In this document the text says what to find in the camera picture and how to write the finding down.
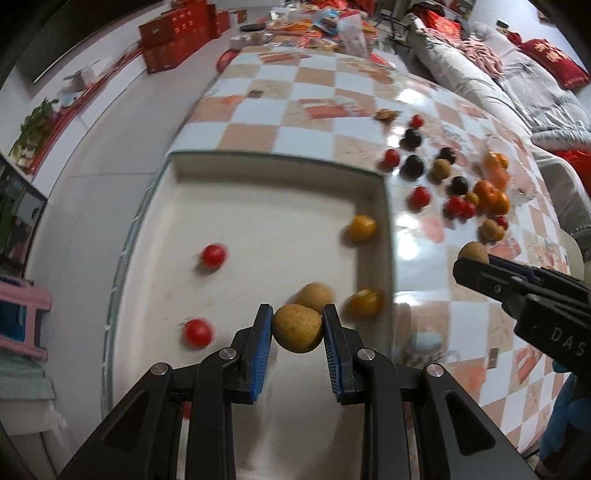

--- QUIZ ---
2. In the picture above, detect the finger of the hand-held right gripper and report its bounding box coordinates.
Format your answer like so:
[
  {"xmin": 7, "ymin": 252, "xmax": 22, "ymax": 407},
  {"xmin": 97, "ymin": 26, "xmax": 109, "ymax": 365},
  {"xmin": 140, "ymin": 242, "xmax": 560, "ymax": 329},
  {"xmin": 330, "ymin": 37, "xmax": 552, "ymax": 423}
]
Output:
[
  {"xmin": 452, "ymin": 257, "xmax": 541, "ymax": 319},
  {"xmin": 488, "ymin": 255, "xmax": 583, "ymax": 288}
]

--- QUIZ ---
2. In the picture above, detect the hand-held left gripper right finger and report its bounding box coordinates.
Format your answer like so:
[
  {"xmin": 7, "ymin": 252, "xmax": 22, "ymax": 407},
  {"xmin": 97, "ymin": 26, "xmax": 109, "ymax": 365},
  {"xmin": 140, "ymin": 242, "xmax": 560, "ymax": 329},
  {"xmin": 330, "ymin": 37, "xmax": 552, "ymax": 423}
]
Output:
[{"xmin": 322, "ymin": 304, "xmax": 539, "ymax": 480}]

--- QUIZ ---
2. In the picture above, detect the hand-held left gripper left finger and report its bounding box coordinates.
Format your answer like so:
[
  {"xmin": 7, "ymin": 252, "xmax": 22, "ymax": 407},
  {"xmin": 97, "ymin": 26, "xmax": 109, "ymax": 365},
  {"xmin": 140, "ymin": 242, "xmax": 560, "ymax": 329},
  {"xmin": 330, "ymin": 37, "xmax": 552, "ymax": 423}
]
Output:
[{"xmin": 60, "ymin": 304, "xmax": 274, "ymax": 480}]

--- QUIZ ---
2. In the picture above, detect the white rectangular tray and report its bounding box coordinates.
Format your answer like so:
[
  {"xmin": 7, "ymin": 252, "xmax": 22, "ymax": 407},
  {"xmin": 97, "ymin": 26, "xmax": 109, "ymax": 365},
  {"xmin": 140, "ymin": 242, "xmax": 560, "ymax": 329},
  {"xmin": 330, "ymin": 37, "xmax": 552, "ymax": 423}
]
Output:
[{"xmin": 105, "ymin": 150, "xmax": 399, "ymax": 480}]

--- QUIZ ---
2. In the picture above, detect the person's right forearm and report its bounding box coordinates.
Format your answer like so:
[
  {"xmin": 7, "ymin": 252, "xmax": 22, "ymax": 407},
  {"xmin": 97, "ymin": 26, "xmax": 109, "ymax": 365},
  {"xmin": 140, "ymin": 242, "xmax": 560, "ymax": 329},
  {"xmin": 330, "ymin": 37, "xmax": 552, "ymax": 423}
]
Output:
[{"xmin": 538, "ymin": 357, "xmax": 591, "ymax": 480}]

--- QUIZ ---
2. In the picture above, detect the beige stool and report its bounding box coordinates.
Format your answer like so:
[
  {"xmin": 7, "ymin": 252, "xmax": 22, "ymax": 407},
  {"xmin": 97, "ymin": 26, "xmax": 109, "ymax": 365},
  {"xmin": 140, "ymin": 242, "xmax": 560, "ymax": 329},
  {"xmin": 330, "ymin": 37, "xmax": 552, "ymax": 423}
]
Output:
[{"xmin": 561, "ymin": 228, "xmax": 585, "ymax": 264}]

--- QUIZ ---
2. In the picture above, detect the clear glass bowl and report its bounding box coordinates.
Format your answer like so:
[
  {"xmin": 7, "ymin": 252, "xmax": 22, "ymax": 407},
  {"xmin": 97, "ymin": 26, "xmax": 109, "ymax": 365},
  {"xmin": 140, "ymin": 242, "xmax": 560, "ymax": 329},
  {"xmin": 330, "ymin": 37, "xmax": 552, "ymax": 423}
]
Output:
[{"xmin": 480, "ymin": 134, "xmax": 539, "ymax": 206}]

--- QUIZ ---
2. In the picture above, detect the large orange mandarin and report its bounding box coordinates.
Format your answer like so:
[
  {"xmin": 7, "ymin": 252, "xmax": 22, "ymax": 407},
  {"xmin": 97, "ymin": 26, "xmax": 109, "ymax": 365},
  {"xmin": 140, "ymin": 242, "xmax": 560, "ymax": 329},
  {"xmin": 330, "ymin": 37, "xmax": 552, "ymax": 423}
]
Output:
[{"xmin": 473, "ymin": 180, "xmax": 497, "ymax": 208}]

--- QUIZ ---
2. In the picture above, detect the red embroidered cushion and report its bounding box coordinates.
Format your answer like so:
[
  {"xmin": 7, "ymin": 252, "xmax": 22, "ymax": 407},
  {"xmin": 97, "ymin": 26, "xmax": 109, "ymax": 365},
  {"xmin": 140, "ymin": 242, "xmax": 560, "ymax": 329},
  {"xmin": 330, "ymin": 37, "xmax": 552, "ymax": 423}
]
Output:
[
  {"xmin": 522, "ymin": 37, "xmax": 591, "ymax": 90},
  {"xmin": 418, "ymin": 9, "xmax": 462, "ymax": 42}
]

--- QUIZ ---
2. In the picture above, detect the pink blanket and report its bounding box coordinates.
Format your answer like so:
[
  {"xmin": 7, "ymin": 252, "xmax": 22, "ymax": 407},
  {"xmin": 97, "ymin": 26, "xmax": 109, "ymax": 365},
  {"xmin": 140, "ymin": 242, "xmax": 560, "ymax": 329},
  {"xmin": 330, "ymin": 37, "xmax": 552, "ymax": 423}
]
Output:
[{"xmin": 455, "ymin": 34, "xmax": 506, "ymax": 77}]

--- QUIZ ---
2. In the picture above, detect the grey-green floor mat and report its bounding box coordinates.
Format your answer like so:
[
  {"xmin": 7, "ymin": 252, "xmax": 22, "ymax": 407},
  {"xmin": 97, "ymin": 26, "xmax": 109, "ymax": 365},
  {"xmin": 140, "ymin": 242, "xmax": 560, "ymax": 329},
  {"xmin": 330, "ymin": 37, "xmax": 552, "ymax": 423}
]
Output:
[{"xmin": 0, "ymin": 353, "xmax": 58, "ymax": 432}]

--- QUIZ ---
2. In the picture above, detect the pink plastic stool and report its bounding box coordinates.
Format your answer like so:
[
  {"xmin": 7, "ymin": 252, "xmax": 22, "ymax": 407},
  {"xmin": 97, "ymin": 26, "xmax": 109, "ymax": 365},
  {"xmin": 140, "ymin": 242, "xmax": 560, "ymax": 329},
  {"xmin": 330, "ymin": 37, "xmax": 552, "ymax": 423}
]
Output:
[{"xmin": 0, "ymin": 277, "xmax": 51, "ymax": 363}]

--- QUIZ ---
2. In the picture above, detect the dark glass cabinet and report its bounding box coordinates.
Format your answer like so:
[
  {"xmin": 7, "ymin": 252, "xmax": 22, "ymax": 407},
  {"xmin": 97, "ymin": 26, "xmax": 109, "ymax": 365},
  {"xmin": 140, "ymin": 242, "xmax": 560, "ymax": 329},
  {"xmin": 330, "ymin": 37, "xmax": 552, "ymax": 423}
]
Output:
[{"xmin": 0, "ymin": 154, "xmax": 49, "ymax": 273}]

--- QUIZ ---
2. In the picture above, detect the pile of snack packets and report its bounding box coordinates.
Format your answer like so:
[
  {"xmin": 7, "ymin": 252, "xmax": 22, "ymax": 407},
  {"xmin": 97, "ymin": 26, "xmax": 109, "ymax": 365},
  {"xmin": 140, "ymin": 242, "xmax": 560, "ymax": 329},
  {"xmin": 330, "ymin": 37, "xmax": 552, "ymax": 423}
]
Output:
[{"xmin": 231, "ymin": 0, "xmax": 398, "ymax": 65}]

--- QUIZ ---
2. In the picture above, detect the green potted plant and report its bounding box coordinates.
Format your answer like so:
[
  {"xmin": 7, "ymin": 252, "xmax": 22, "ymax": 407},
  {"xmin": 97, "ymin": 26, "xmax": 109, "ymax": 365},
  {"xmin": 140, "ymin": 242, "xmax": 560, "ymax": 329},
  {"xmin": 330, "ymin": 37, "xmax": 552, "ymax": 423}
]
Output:
[{"xmin": 9, "ymin": 97, "xmax": 61, "ymax": 162}]

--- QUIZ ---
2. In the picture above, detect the stack of red boxes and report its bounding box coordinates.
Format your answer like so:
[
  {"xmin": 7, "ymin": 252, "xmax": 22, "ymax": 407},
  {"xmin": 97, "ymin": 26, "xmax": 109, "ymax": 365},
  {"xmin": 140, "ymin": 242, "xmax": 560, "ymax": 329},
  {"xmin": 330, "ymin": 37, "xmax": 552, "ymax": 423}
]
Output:
[{"xmin": 139, "ymin": 0, "xmax": 232, "ymax": 75}]

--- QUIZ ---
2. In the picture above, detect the small white box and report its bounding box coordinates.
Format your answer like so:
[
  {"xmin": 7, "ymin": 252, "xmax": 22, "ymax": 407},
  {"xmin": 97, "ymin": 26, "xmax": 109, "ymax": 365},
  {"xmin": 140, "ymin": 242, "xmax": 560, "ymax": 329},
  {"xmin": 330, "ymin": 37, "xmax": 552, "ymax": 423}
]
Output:
[{"xmin": 65, "ymin": 65, "xmax": 100, "ymax": 90}]

